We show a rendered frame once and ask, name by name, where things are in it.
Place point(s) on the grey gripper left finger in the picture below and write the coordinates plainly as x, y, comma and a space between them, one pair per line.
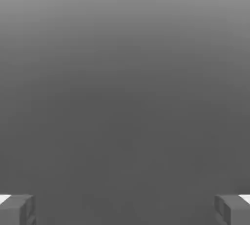
13, 209

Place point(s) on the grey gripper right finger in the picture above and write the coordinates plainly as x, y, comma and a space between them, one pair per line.
234, 210

